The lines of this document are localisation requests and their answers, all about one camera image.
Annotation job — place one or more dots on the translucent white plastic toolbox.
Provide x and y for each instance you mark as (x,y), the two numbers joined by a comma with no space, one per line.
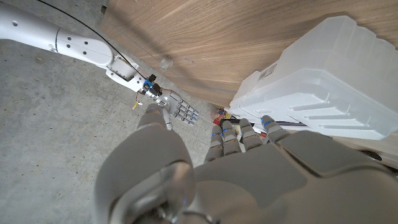
(326,84)

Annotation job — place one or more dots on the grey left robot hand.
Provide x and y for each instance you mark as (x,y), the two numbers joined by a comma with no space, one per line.
(248,180)

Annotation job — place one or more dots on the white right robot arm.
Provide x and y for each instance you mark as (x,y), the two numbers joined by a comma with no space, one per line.
(77,46)

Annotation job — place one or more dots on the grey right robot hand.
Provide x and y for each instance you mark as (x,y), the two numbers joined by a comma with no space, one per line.
(177,104)

